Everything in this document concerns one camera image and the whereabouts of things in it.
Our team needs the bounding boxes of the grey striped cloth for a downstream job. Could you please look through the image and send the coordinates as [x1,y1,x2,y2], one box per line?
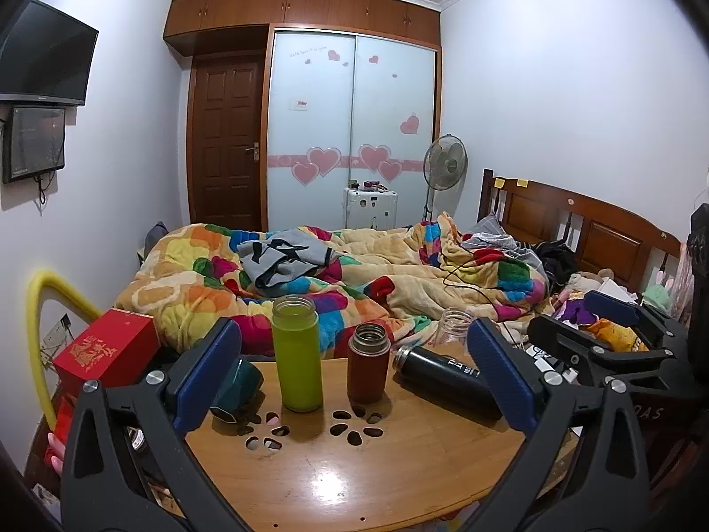
[462,213,535,258]

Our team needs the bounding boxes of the standing electric fan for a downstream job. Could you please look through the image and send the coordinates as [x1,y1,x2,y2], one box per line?
[420,134,469,223]

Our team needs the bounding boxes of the black clothing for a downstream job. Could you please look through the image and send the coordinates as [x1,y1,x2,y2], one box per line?
[534,240,580,292]

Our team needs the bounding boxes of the green plush toy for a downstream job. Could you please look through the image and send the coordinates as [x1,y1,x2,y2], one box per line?
[643,282,681,314]

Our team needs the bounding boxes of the brown wooden door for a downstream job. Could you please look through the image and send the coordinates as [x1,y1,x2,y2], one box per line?
[188,50,268,231]

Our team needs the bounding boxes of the black cable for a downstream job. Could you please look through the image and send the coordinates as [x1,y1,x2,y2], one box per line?
[441,241,510,311]

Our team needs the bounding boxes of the wooden bed headboard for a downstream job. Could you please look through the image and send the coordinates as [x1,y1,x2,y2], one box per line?
[477,169,682,294]

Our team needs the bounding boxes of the pink object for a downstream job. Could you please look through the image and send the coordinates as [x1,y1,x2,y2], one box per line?
[47,432,66,472]

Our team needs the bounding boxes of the black thermos bottle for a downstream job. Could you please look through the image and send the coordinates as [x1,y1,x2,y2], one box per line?
[392,344,507,427]

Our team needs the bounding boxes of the round wooden table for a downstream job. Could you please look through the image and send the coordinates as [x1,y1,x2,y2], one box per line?
[183,340,582,532]

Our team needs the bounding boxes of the black wall television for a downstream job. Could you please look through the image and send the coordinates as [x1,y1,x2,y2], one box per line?
[0,0,100,107]

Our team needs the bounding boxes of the green bottle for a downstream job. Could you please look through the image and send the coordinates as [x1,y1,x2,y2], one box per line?
[271,295,324,413]

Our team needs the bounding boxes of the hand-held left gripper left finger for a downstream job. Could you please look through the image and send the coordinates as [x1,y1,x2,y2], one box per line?
[60,318,256,532]

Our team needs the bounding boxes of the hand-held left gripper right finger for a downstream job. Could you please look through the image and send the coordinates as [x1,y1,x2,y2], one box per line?
[459,318,651,532]

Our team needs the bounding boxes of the small wall monitor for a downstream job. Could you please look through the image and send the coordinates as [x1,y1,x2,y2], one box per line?
[2,106,67,185]

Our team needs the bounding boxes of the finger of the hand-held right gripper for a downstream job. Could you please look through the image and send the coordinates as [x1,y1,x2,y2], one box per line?
[527,315,690,400]
[584,289,690,352]

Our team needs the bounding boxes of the orange snack packet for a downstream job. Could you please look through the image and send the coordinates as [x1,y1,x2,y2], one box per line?
[586,318,649,352]

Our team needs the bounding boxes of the white small appliance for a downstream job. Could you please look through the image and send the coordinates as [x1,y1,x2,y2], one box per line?
[342,179,400,231]

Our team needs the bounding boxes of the purple cloth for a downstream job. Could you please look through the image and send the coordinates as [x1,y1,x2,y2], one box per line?
[559,299,602,327]

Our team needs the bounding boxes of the yellow foam hose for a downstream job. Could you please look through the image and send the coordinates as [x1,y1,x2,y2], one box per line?
[27,269,103,425]

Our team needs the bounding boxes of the grey and black garment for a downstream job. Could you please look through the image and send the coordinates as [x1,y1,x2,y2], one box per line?
[237,228,344,297]

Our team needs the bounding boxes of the wooden wardrobe with heart stickers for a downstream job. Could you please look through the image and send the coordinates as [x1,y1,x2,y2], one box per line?
[163,0,442,232]

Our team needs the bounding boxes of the clear plastic jar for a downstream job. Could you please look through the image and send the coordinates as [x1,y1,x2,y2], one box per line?
[428,309,478,348]

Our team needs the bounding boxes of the dark green mug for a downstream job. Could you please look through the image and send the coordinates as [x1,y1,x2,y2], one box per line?
[209,357,265,425]

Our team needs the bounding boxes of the red-brown thermos cup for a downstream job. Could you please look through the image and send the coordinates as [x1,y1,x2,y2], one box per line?
[347,322,391,405]

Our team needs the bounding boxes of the colourful patchwork blanket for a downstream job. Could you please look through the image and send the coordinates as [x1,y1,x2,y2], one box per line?
[115,212,552,358]

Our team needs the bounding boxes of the red gift box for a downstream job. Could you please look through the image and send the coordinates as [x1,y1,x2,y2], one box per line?
[53,309,161,394]

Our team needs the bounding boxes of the wall power socket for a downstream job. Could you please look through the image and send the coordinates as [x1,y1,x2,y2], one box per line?
[43,314,74,352]

